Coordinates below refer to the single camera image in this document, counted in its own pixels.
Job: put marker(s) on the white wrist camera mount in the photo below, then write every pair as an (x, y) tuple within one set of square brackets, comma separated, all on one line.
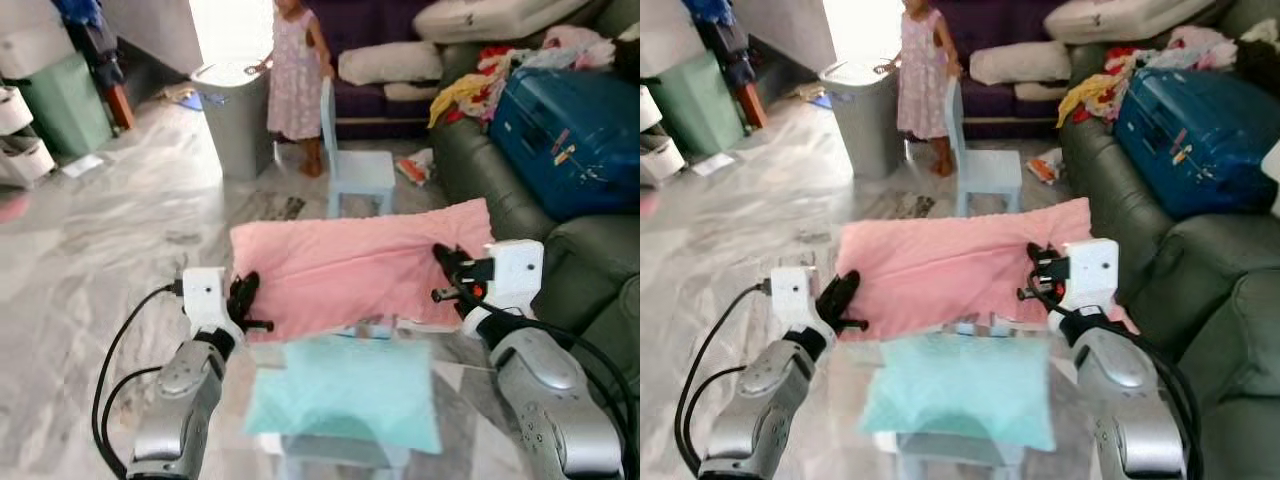
[(205, 295), (792, 293), (518, 270), (1092, 268)]

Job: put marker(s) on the child in floral dress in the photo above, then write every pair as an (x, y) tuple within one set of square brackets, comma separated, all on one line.
[(295, 80), (922, 80)]

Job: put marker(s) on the dark purple sofa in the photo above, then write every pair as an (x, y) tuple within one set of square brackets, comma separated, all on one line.
[(990, 30), (360, 30)]

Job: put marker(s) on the teal dotted pillow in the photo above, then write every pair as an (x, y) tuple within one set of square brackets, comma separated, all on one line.
[(340, 390), (960, 390)]

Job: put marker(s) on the pile of mixed clothes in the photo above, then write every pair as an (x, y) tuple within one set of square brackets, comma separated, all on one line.
[(545, 50), (1175, 50)]

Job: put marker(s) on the yellow and red clothes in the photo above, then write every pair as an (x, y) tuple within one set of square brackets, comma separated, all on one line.
[(1085, 95), (455, 95)]

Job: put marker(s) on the brown wooden board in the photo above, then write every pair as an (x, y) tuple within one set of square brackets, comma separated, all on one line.
[(120, 108), (753, 108)]

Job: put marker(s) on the green cabinet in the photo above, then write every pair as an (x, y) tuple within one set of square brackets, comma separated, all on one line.
[(65, 105), (700, 105)]

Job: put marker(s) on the blue suitcase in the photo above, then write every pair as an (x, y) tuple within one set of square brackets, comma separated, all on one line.
[(570, 130), (1195, 135)]

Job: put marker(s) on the pink dotted pillow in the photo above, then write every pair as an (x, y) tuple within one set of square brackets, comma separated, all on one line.
[(340, 270), (950, 265)]

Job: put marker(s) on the pink floor mat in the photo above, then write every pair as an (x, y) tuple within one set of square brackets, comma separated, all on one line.
[(12, 208)]

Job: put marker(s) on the blue hanging clothes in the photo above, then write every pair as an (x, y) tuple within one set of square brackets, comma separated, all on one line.
[(95, 50), (730, 55)]

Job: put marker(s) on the grey waste bin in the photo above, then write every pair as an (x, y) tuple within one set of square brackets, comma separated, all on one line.
[(235, 130), (865, 130)]

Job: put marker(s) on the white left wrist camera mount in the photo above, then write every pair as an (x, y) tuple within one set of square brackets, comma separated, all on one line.
[(792, 293), (205, 295)]

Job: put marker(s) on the long white cushion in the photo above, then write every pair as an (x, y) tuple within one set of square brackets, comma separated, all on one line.
[(390, 62), (1020, 62)]

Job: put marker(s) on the red and white packet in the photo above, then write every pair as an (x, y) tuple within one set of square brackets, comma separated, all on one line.
[(415, 167), (1043, 167)]

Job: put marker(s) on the flat white cushion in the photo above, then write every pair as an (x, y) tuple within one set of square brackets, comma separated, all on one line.
[(410, 92), (1040, 92)]

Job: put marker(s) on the white paper sheet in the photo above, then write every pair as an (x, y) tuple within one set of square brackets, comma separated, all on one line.
[(83, 166), (712, 165)]

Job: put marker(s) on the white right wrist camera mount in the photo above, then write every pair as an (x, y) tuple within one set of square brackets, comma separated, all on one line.
[(1092, 268), (518, 270)]

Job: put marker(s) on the large white cushion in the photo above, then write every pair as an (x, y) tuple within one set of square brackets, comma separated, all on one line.
[(490, 18), (1120, 18)]

